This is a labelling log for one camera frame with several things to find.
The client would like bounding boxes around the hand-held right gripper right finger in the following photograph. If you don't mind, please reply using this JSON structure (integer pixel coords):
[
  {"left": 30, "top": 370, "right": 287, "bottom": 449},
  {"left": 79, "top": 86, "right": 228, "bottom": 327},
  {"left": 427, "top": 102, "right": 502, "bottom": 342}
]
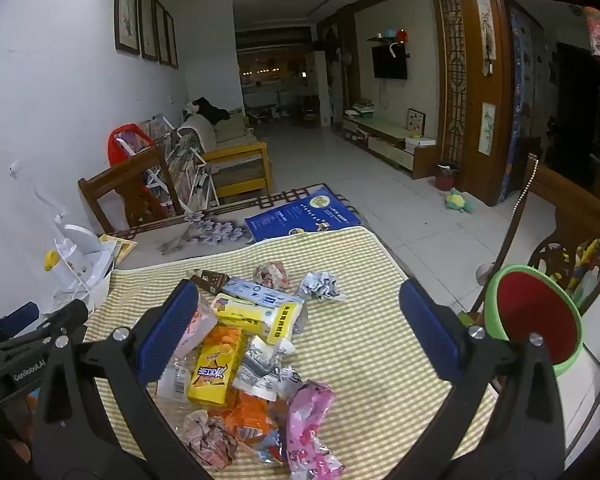
[{"left": 390, "top": 279, "right": 567, "bottom": 480}]

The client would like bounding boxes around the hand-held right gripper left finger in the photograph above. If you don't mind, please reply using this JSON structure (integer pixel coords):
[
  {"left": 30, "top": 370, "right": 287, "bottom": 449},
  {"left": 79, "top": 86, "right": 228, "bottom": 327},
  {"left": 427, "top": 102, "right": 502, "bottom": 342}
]
[{"left": 32, "top": 279, "right": 216, "bottom": 480}]

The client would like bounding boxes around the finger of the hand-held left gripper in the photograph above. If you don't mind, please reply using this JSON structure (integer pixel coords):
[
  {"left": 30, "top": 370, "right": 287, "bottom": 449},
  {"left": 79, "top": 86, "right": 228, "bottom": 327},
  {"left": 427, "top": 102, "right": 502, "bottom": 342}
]
[
  {"left": 0, "top": 301, "right": 42, "bottom": 347},
  {"left": 10, "top": 299, "right": 91, "bottom": 347}
]

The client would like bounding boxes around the yellow and white medicine box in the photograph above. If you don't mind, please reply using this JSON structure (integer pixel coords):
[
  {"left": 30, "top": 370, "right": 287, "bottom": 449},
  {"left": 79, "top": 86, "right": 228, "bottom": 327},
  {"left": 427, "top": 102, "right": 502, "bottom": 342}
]
[{"left": 211, "top": 292, "right": 306, "bottom": 346}]

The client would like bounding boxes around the red bin with green rim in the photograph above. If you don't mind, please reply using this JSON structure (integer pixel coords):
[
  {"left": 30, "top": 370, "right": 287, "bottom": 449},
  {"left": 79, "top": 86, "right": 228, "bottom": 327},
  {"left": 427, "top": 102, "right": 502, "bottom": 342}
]
[{"left": 484, "top": 264, "right": 585, "bottom": 378}]

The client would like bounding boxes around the orange snack bag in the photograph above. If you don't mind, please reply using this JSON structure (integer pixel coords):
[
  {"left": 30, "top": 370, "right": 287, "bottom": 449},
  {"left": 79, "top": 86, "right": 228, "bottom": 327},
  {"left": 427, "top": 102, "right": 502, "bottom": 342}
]
[{"left": 222, "top": 390, "right": 276, "bottom": 448}]

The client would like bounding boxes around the reddish paper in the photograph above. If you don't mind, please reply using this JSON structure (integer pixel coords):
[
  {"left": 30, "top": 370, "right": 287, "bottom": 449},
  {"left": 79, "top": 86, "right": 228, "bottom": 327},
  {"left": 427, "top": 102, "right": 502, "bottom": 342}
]
[{"left": 252, "top": 261, "right": 291, "bottom": 291}]

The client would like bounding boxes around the pink plastic wrapper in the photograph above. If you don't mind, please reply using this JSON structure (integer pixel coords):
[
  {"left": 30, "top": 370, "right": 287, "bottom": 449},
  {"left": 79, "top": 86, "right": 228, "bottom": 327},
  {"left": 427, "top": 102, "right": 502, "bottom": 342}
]
[{"left": 285, "top": 380, "right": 346, "bottom": 480}]

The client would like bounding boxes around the clear plastic wrapper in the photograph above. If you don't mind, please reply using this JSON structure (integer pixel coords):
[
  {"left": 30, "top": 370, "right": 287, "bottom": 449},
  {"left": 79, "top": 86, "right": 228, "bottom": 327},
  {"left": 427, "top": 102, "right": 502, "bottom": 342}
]
[{"left": 156, "top": 355, "right": 201, "bottom": 403}]

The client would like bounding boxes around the white desk lamp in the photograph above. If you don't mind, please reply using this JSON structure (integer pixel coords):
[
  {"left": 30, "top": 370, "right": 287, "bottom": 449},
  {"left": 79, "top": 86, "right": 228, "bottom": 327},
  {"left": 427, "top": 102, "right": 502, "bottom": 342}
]
[{"left": 9, "top": 160, "right": 116, "bottom": 311}]

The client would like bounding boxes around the yellow snack box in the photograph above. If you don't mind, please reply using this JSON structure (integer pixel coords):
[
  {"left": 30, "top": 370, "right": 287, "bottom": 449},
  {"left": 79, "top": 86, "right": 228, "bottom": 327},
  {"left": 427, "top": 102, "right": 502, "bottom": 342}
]
[{"left": 187, "top": 325, "right": 248, "bottom": 408}]

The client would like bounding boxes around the yellow striped table mat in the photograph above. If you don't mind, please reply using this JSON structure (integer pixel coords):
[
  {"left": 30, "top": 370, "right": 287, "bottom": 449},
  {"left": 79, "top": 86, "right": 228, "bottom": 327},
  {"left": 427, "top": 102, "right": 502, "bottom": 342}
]
[{"left": 82, "top": 226, "right": 498, "bottom": 480}]

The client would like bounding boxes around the small brown box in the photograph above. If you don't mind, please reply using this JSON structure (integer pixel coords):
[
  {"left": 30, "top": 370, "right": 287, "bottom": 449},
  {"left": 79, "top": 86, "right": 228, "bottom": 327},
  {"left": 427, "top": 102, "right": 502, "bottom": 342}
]
[{"left": 187, "top": 269, "right": 231, "bottom": 296}]

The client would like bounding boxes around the yellow covered book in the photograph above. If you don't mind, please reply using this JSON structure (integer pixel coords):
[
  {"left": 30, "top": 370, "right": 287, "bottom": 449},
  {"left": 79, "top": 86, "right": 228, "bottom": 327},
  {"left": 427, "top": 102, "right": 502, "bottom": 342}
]
[{"left": 99, "top": 234, "right": 138, "bottom": 266}]

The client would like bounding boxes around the blue and white packet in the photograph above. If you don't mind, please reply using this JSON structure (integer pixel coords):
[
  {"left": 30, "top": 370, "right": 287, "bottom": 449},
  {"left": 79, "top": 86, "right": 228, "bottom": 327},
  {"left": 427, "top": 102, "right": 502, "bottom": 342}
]
[{"left": 223, "top": 276, "right": 293, "bottom": 308}]

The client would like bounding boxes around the black and white wrapper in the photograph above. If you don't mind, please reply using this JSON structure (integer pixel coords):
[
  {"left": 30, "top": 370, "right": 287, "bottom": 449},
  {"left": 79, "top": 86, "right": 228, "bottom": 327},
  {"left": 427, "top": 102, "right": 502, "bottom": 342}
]
[{"left": 232, "top": 335, "right": 301, "bottom": 403}]

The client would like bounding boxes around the grey white crumpled paper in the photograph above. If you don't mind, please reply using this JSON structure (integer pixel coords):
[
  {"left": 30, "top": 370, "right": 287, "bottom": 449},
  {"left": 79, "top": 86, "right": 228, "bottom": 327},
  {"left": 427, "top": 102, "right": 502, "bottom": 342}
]
[{"left": 297, "top": 270, "right": 347, "bottom": 303}]

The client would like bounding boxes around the green plush toy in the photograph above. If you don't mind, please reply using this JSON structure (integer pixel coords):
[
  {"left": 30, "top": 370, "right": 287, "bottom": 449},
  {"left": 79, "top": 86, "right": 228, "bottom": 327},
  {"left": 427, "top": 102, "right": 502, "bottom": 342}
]
[{"left": 444, "top": 188, "right": 477, "bottom": 213}]

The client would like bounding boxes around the plain wooden chair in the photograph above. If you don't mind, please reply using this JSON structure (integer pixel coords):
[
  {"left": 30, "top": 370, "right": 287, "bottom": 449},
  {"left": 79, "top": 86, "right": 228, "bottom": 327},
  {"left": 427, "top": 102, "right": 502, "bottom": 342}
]
[{"left": 77, "top": 146, "right": 183, "bottom": 235}]

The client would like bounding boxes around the small red waste bin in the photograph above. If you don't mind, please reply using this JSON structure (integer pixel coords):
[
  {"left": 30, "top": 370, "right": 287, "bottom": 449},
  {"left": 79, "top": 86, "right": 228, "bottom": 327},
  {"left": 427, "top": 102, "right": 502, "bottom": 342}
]
[{"left": 434, "top": 161, "right": 460, "bottom": 191}]

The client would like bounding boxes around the white rack with pictures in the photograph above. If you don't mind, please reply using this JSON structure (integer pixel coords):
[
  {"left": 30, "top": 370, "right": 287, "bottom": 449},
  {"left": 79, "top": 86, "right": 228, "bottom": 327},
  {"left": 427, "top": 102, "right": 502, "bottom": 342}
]
[{"left": 140, "top": 115, "right": 221, "bottom": 208}]

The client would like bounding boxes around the colourful toy heap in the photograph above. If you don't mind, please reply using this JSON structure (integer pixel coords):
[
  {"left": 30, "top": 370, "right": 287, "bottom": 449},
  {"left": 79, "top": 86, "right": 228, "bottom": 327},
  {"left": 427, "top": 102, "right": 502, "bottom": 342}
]
[{"left": 550, "top": 237, "right": 600, "bottom": 306}]

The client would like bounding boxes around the blue printed booklet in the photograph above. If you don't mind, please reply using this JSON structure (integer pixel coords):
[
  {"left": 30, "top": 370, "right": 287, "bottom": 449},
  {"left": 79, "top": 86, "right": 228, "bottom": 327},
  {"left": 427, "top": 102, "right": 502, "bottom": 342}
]
[{"left": 245, "top": 186, "right": 362, "bottom": 245}]

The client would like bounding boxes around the red bag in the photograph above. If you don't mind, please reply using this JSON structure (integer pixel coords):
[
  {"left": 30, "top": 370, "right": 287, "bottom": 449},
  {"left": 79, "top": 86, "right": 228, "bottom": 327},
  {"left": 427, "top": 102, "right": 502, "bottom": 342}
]
[{"left": 107, "top": 124, "right": 156, "bottom": 168}]

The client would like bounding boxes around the wooden sofa with cushions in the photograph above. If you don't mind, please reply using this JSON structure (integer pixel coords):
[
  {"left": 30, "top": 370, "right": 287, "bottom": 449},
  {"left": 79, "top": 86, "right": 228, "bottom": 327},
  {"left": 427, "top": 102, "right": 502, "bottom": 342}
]
[{"left": 180, "top": 110, "right": 272, "bottom": 200}]

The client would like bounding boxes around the carved wooden chair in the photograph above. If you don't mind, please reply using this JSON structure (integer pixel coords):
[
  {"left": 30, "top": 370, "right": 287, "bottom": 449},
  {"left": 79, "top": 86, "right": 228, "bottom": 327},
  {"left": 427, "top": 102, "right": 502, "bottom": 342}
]
[{"left": 472, "top": 152, "right": 600, "bottom": 316}]

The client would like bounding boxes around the low television cabinet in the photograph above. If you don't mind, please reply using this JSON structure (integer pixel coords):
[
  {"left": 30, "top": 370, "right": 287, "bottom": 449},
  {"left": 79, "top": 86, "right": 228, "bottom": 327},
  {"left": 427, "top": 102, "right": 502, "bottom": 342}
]
[{"left": 341, "top": 110, "right": 438, "bottom": 180}]

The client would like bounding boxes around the small framed picture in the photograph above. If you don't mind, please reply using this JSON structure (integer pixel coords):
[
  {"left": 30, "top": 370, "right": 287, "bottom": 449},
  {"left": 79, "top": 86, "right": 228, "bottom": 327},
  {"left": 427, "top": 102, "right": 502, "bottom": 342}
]
[{"left": 406, "top": 108, "right": 426, "bottom": 138}]

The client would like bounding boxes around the black and white plush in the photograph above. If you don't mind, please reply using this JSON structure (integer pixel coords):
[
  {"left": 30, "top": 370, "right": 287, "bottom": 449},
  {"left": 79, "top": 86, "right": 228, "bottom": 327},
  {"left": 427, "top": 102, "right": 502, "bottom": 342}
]
[{"left": 182, "top": 97, "right": 231, "bottom": 123}]

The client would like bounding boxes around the blue patterned door curtain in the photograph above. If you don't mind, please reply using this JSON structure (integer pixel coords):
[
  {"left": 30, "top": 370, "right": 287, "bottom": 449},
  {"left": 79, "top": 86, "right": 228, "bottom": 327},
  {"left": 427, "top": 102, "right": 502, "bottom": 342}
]
[{"left": 500, "top": 7, "right": 536, "bottom": 203}]

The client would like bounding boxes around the red hanging decoration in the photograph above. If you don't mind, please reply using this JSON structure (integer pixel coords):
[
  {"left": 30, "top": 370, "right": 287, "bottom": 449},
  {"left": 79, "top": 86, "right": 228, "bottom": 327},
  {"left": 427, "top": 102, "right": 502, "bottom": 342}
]
[{"left": 582, "top": 5, "right": 600, "bottom": 66}]

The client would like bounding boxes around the bead string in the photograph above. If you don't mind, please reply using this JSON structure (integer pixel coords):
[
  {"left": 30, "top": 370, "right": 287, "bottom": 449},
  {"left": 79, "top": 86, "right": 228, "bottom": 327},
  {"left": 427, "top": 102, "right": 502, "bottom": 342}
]
[{"left": 497, "top": 155, "right": 538, "bottom": 266}]

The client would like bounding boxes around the hanging wall scroll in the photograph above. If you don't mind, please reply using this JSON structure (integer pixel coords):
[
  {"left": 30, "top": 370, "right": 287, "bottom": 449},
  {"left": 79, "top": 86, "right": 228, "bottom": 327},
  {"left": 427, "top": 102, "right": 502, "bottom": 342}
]
[
  {"left": 480, "top": 102, "right": 497, "bottom": 157},
  {"left": 475, "top": 0, "right": 497, "bottom": 77}
]

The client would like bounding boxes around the wall mounted television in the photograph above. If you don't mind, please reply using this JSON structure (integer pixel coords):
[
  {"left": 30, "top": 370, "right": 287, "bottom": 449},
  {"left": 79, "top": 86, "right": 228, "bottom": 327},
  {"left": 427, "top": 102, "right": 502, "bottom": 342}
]
[{"left": 371, "top": 46, "right": 409, "bottom": 80}]

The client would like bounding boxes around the dark framed wall picture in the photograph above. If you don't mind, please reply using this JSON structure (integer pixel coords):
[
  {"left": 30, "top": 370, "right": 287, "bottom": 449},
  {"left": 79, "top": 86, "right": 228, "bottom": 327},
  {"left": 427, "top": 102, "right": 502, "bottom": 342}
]
[
  {"left": 153, "top": 0, "right": 171, "bottom": 66},
  {"left": 115, "top": 0, "right": 141, "bottom": 56},
  {"left": 138, "top": 0, "right": 160, "bottom": 62},
  {"left": 165, "top": 10, "right": 179, "bottom": 70}
]

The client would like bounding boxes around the wall shelf with items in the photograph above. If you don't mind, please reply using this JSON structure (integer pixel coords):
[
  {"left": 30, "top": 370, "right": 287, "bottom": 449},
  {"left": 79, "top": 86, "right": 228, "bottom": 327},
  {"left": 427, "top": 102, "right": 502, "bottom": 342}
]
[{"left": 366, "top": 29, "right": 412, "bottom": 46}]

